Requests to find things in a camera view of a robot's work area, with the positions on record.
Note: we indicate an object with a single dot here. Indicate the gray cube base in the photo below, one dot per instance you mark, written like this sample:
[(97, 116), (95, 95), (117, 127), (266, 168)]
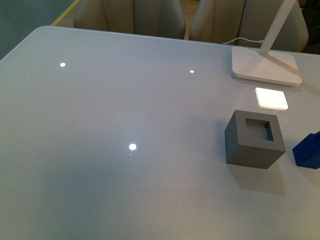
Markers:
[(253, 139)]

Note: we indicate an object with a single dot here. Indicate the beige chair right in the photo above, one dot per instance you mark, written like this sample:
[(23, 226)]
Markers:
[(246, 23)]

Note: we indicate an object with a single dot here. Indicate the white desk lamp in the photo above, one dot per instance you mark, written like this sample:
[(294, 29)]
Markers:
[(265, 65)]

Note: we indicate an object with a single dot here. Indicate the beige chair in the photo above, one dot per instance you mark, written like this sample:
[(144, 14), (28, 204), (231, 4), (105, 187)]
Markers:
[(246, 23), (159, 18)]

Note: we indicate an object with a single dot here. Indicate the beige chair left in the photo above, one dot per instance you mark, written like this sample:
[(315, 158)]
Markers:
[(159, 18)]

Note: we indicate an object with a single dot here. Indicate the blue block part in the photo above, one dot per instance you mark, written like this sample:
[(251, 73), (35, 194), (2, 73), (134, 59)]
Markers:
[(307, 152)]

